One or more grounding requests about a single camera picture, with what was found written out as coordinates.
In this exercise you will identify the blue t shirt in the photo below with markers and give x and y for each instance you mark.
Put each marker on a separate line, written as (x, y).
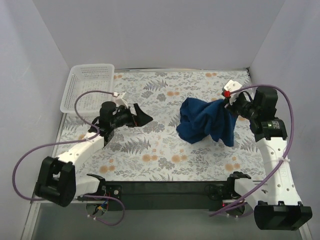
(199, 119)

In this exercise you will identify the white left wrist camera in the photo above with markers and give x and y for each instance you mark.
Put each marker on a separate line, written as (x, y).
(120, 99)

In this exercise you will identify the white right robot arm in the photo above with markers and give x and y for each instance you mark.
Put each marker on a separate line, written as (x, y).
(275, 201)

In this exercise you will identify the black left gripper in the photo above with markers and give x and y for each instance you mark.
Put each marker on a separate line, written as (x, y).
(133, 117)

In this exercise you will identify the floral table cloth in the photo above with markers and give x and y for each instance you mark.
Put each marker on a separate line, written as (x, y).
(155, 152)

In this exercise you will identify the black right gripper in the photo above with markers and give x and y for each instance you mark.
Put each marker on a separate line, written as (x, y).
(232, 105)

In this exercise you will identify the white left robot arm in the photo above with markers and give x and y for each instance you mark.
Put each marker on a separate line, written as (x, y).
(57, 181)

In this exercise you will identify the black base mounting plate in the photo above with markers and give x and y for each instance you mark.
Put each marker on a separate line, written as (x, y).
(170, 195)

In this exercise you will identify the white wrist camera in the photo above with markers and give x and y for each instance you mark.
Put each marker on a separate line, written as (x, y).
(120, 99)
(228, 91)

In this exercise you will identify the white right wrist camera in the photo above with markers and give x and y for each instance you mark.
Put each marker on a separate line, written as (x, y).
(228, 91)

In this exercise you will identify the aluminium frame rail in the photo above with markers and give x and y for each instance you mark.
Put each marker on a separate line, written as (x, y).
(74, 201)

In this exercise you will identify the white plastic basket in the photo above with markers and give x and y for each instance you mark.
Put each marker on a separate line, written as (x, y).
(83, 78)

